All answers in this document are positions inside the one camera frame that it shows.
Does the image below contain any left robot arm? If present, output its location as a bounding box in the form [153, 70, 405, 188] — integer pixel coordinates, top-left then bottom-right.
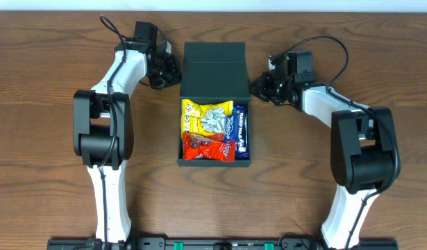
[73, 15, 182, 249]

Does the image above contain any red Hacks candy bag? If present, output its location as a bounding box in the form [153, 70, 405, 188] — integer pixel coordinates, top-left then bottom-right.
[182, 132, 236, 163]

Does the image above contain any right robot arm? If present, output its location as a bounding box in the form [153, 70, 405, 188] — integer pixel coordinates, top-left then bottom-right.
[250, 51, 401, 249]

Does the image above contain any blue Eclipse mints tin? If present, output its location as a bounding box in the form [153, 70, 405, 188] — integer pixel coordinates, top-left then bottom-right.
[224, 114, 239, 142]

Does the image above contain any yellow Hacks candy bag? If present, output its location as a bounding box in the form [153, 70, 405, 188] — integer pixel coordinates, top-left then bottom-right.
[181, 99, 233, 136]

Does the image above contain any purple Dairy Milk bar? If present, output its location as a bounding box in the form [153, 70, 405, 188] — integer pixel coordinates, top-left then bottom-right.
[235, 106, 249, 159]

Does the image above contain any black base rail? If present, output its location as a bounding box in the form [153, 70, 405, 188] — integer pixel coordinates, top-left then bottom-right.
[47, 237, 399, 250]

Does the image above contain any dark green gift box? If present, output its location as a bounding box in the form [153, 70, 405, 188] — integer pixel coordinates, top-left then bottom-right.
[177, 42, 251, 167]

